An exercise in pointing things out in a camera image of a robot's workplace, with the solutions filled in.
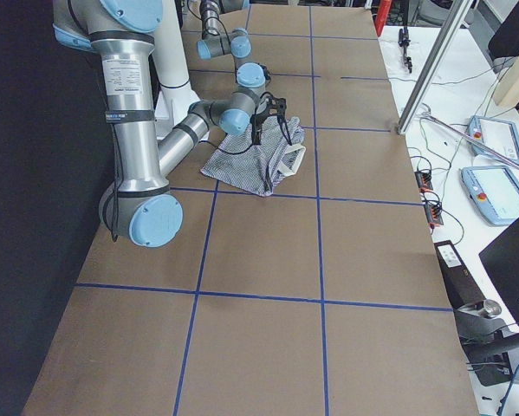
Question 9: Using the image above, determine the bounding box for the orange black power strip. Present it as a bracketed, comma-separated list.
[414, 170, 433, 192]

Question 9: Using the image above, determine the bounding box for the striped polo shirt white collar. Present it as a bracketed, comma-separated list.
[201, 116, 306, 197]

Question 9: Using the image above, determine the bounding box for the aluminium frame post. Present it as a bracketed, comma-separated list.
[396, 0, 471, 135]

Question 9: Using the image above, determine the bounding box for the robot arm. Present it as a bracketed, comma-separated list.
[197, 1, 271, 89]
[53, 1, 266, 248]

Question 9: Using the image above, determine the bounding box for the far teach pendant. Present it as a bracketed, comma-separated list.
[468, 115, 519, 164]

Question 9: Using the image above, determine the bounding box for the black monitor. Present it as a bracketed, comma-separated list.
[479, 218, 519, 322]

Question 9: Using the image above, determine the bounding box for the teach pendant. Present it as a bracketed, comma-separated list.
[468, 115, 519, 164]
[460, 165, 519, 226]

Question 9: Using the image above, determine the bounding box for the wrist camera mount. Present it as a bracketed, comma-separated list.
[260, 64, 271, 86]
[250, 93, 290, 146]

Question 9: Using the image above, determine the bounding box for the black box with label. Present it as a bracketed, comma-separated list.
[434, 240, 485, 309]

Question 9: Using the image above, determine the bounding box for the reacher grabber tool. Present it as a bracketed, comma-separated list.
[419, 112, 519, 171]

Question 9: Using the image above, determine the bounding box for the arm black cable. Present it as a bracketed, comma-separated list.
[196, 90, 303, 193]

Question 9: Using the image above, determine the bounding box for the near teach pendant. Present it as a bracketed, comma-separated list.
[460, 165, 519, 226]

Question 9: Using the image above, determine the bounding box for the red cylinder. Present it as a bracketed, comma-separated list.
[374, 0, 392, 30]

